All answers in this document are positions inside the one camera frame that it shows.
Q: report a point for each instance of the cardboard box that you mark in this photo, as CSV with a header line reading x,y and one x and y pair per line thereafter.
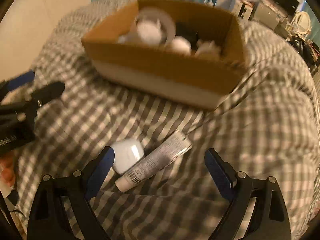
x,y
195,81

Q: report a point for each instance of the tissue pack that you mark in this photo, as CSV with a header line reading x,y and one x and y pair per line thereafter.
x,y
127,38

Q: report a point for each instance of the white sock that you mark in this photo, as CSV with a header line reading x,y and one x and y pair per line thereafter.
x,y
149,32

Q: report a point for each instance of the silver mini fridge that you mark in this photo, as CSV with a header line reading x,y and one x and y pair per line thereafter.
x,y
265,16

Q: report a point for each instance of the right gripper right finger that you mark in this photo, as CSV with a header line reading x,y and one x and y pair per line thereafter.
x,y
269,218

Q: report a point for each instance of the white plush toy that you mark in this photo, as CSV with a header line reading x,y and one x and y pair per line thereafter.
x,y
208,49

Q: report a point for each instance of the teal curtain right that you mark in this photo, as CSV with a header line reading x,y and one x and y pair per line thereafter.
x,y
315,25

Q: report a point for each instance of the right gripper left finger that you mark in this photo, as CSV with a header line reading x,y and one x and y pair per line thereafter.
x,y
48,218

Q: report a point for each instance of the black bag pile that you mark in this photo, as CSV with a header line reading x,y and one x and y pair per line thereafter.
x,y
304,50

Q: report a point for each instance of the white earbuds case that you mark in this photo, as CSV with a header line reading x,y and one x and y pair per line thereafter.
x,y
127,153

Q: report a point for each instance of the grey checkered duvet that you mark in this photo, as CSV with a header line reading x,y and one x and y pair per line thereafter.
x,y
269,126

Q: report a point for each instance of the white suitcase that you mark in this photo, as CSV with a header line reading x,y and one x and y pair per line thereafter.
x,y
241,8

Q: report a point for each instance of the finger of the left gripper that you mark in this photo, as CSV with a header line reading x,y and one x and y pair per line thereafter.
x,y
18,81
49,92

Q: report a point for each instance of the white plastic bottle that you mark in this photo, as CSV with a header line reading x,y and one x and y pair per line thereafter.
x,y
180,45

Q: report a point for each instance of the black wallet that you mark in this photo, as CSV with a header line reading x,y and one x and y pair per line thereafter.
x,y
189,34

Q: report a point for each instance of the white oval mirror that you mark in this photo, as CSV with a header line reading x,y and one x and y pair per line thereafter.
x,y
301,24

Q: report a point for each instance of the tape roll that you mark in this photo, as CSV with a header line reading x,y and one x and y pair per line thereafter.
x,y
168,25

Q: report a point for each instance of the white printed tube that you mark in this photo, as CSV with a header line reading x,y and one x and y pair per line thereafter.
x,y
166,153

